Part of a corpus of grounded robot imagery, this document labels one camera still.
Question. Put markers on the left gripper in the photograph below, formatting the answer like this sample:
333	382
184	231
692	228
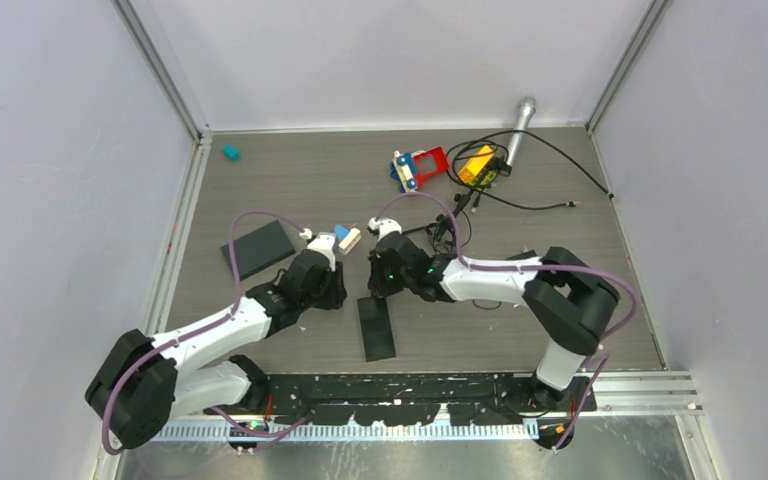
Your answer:
337	291

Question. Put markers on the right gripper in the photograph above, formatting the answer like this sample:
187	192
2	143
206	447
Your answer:
377	282

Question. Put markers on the black network switch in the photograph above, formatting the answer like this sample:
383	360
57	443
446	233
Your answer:
376	329

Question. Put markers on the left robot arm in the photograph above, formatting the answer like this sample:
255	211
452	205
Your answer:
146	381

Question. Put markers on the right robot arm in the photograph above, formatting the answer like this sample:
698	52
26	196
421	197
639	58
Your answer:
572	303

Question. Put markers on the black mini tripod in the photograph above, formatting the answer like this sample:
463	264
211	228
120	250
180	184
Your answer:
441	234

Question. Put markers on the blue white toy brick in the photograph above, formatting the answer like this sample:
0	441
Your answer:
347	238

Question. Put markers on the red blue toy vehicle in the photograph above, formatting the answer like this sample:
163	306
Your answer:
412	170

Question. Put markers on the yellow toy brick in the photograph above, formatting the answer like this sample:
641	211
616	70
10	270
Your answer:
479	169

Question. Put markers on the black power adapter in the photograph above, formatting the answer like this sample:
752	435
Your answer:
523	254

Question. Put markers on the teal block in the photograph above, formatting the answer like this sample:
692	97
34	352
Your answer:
231	152

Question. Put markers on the silver microphone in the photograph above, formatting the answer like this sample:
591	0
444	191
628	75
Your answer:
526	110

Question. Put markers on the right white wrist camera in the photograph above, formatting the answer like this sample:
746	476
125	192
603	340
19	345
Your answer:
380	227

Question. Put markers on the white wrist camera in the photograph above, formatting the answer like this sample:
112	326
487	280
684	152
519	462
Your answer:
380	227
325	243

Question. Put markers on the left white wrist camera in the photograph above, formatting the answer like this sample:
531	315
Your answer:
325	243

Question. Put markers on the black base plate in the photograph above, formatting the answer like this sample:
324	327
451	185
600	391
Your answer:
416	399

